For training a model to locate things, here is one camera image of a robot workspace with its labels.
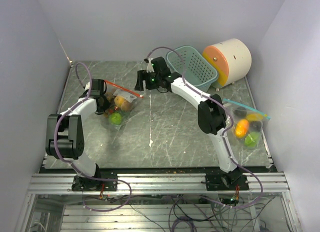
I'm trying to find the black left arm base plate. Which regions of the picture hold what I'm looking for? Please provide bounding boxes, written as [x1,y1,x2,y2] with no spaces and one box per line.
[71,165,118,192]

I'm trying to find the green fake fruit in teal bag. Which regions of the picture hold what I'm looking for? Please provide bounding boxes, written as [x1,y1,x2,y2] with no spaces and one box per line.
[244,131,261,148]

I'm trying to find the dark fake fruit in teal bag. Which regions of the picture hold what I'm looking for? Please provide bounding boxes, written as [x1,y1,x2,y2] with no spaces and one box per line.
[233,106,248,119]

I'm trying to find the clear bag with teal zipper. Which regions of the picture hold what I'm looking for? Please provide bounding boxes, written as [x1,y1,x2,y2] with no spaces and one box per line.
[223,98,270,149]

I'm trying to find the clear bag with red zipper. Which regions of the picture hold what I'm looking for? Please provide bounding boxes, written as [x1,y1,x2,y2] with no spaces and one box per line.
[103,80,144,130]

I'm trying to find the light blue perforated plastic basket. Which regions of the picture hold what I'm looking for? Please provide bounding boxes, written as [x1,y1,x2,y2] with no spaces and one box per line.
[165,45,219,92]

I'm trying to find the orange fake fruit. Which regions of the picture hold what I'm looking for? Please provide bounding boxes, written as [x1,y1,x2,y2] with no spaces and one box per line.
[114,95,127,108]
[234,119,250,139]

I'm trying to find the green fake fruit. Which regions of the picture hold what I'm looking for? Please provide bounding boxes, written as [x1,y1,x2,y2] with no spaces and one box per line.
[244,131,261,148]
[108,112,123,126]

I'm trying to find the orange fake fruit in teal bag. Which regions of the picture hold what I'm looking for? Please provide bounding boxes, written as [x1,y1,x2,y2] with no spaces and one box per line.
[234,119,250,139]

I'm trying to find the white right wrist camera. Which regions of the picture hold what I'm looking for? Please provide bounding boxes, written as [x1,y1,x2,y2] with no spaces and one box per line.
[144,57,155,73]

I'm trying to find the cream cylinder with orange lid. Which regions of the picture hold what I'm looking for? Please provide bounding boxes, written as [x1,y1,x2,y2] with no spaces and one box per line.
[202,38,252,90]

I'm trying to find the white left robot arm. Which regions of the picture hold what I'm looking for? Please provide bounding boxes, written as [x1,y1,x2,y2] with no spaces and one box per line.
[45,79,111,191]

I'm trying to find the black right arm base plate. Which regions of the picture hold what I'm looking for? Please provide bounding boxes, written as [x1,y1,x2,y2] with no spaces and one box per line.
[201,172,249,191]

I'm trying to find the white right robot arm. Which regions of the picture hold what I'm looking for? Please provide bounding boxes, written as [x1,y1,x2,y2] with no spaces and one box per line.
[134,57,242,190]

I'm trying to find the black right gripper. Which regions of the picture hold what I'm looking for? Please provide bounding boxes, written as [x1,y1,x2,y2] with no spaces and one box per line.
[134,70,161,92]

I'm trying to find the aluminium frame rail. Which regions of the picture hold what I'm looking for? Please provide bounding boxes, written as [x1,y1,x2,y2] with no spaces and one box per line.
[27,172,290,195]

